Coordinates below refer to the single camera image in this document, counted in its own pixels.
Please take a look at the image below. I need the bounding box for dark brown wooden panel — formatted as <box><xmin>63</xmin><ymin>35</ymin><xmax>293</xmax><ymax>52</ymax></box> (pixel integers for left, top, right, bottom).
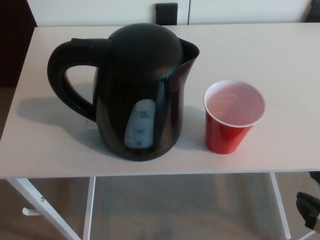
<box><xmin>0</xmin><ymin>0</ymin><xmax>38</xmax><ymax>89</ymax></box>

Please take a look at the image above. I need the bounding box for black electric kettle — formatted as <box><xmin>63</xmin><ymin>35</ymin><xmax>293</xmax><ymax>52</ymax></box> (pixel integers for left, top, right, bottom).
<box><xmin>47</xmin><ymin>22</ymin><xmax>201</xmax><ymax>162</ymax></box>

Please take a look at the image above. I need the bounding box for white metal-frame table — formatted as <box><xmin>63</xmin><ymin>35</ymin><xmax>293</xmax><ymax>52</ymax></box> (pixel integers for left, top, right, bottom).
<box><xmin>0</xmin><ymin>23</ymin><xmax>320</xmax><ymax>240</ymax></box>

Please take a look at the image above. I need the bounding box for white cabinet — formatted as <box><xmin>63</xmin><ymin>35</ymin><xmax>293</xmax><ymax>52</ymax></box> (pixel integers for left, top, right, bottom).
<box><xmin>31</xmin><ymin>0</ymin><xmax>320</xmax><ymax>27</ymax></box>

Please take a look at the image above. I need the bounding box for white table side hook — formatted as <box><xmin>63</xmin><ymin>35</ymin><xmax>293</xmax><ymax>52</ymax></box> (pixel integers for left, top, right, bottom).
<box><xmin>22</xmin><ymin>207</ymin><xmax>39</xmax><ymax>217</ymax></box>

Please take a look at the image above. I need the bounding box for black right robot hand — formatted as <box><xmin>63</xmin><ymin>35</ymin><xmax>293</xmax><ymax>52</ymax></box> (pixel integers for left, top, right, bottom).
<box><xmin>296</xmin><ymin>171</ymin><xmax>320</xmax><ymax>230</ymax></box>

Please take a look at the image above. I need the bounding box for black cabinet handle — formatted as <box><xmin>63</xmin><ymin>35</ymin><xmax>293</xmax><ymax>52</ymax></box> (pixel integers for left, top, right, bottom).
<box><xmin>155</xmin><ymin>2</ymin><xmax>179</xmax><ymax>26</ymax></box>
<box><xmin>305</xmin><ymin>0</ymin><xmax>320</xmax><ymax>24</ymax></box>

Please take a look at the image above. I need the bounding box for red plastic cup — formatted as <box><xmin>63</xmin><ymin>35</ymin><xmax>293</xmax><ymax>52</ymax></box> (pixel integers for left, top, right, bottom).
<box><xmin>202</xmin><ymin>79</ymin><xmax>266</xmax><ymax>155</ymax></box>

